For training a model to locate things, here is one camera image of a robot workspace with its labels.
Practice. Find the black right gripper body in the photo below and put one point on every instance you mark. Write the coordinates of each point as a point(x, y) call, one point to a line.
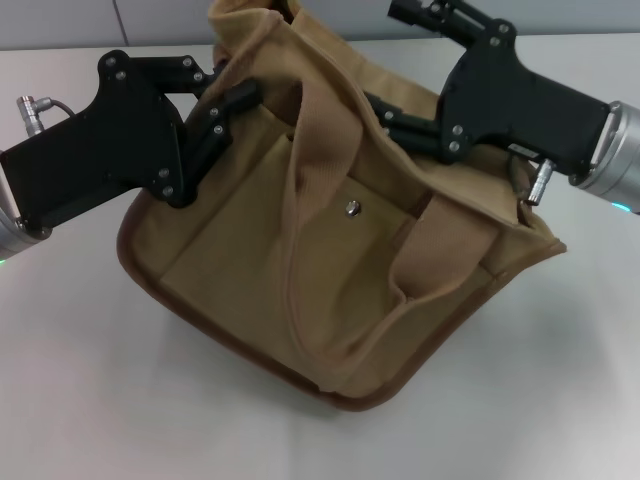
point(500, 100)

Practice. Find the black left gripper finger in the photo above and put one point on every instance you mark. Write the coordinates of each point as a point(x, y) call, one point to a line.
point(175, 75)
point(210, 140)

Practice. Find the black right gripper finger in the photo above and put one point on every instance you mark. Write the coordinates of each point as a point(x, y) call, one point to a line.
point(415, 132)
point(445, 15)

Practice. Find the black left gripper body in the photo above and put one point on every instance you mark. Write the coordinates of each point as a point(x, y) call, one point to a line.
point(110, 145)

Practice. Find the khaki canvas food bag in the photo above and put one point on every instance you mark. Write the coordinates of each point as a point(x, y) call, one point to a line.
point(280, 280)

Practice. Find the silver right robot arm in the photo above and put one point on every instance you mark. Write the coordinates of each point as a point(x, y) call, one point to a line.
point(617, 150)

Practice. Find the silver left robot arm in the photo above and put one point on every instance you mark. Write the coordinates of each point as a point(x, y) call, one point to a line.
point(15, 240)

